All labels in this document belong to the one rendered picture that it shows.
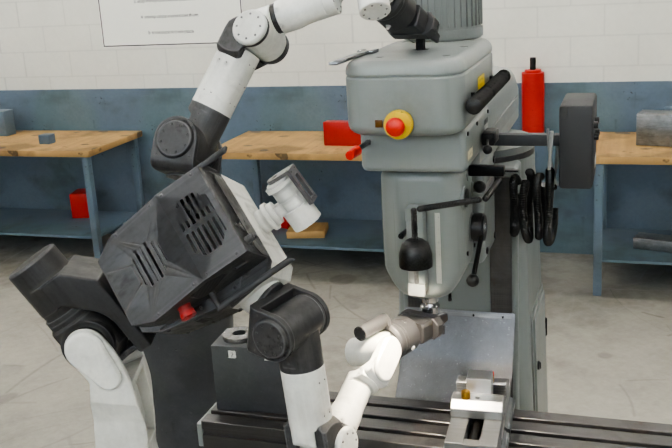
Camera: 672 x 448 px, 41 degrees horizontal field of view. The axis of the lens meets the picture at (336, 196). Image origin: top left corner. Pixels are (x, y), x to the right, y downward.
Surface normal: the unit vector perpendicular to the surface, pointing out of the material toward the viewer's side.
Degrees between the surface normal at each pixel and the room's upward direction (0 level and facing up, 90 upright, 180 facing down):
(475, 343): 62
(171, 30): 90
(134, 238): 74
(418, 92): 90
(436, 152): 90
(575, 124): 90
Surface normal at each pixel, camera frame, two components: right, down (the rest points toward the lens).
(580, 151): -0.31, 0.26
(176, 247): -0.47, -0.02
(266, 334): -0.53, 0.25
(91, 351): 0.03, 0.25
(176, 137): -0.26, -0.18
